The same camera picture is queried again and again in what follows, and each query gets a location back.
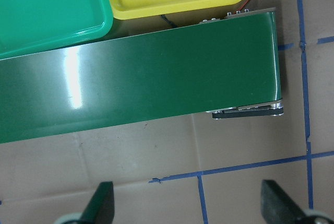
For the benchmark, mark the green plastic tray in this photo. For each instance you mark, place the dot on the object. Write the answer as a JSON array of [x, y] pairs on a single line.
[[32, 26]]

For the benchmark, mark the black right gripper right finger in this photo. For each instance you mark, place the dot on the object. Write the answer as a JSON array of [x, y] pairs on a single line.
[[277, 206]]

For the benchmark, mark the green conveyor belt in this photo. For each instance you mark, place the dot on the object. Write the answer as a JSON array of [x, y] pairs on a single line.
[[229, 68]]

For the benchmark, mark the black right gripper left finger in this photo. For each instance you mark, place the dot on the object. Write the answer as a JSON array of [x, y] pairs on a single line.
[[100, 208]]

